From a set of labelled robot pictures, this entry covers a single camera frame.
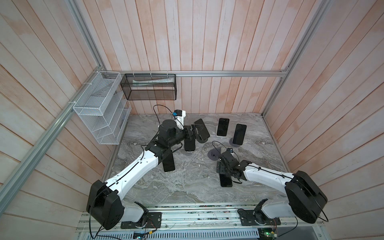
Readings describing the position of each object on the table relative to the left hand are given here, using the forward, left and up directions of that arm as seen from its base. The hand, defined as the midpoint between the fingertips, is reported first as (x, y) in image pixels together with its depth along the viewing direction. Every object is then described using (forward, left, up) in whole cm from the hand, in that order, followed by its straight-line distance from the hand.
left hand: (198, 129), depth 73 cm
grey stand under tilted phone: (+12, -3, -26) cm, 29 cm away
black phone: (-6, +17, -25) cm, 30 cm away
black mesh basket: (+46, +34, -7) cm, 57 cm away
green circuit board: (-41, -33, -31) cm, 61 cm away
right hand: (-7, -17, -28) cm, 34 cm away
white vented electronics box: (-41, -23, -30) cm, 55 cm away
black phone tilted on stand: (+17, -4, -21) cm, 27 cm away
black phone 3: (+11, -28, -18) cm, 35 cm away
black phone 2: (+19, -19, -20) cm, 34 cm away
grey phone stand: (+12, -26, -30) cm, 41 cm away
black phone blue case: (+4, +4, -21) cm, 22 cm away
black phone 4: (-16, -16, -28) cm, 36 cm away
